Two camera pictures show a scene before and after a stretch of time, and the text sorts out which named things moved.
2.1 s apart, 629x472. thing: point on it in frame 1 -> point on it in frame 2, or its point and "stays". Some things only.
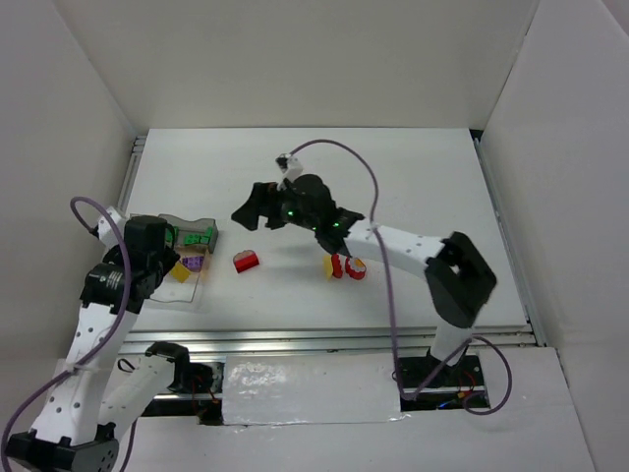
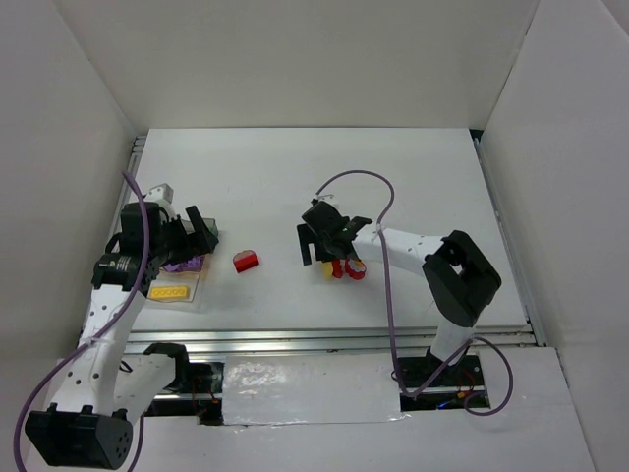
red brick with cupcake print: [245, 261] stays
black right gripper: [268, 206] -> [320, 241]
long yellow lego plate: [180, 272] -> [169, 291]
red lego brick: [336, 265] stays
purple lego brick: [194, 263] stays
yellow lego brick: [328, 266] stays
